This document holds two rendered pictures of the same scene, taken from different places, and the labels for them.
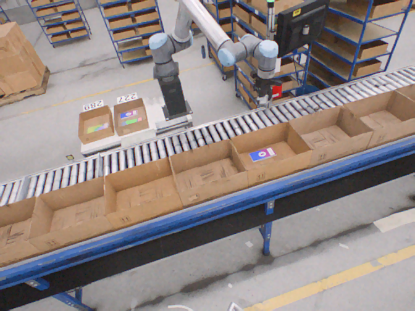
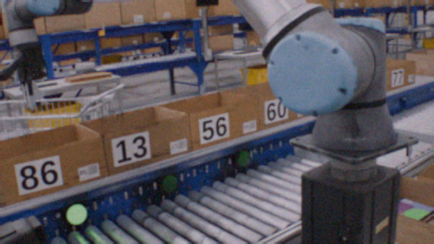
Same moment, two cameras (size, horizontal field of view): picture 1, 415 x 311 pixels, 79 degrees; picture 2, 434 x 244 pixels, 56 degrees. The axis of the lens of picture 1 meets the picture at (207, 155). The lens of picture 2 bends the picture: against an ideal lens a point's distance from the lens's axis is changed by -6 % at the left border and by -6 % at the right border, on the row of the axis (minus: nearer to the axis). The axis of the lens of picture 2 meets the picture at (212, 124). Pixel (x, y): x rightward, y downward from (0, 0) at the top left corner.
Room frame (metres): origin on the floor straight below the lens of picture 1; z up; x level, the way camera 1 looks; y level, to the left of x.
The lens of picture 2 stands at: (2.71, -0.51, 1.46)
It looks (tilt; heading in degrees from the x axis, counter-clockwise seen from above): 15 degrees down; 152
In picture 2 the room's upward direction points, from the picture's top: 4 degrees counter-clockwise
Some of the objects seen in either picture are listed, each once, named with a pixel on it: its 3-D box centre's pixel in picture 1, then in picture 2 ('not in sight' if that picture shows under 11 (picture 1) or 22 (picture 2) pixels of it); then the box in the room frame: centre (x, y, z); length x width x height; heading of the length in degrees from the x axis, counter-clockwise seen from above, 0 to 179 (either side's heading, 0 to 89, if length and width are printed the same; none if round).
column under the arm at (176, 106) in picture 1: (172, 95); (348, 231); (2.04, 0.21, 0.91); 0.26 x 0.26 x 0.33; 10
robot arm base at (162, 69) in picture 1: (164, 64); (353, 118); (2.04, 0.21, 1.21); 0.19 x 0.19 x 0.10
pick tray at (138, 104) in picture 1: (130, 116); (431, 216); (2.01, 0.63, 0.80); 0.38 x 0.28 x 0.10; 9
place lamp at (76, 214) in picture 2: not in sight; (77, 214); (1.27, -0.31, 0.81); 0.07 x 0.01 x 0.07; 98
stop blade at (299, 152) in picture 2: (100, 176); (331, 160); (1.34, 0.82, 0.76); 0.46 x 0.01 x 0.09; 8
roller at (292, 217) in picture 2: (164, 161); (254, 202); (1.42, 0.34, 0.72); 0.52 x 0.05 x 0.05; 8
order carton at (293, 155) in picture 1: (268, 153); (44, 161); (1.06, -0.37, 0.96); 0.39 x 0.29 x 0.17; 98
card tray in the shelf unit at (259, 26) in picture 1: (274, 23); not in sight; (2.53, -0.87, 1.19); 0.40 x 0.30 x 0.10; 8
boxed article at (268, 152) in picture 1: (262, 154); not in sight; (1.13, -0.36, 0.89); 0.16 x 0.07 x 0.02; 98
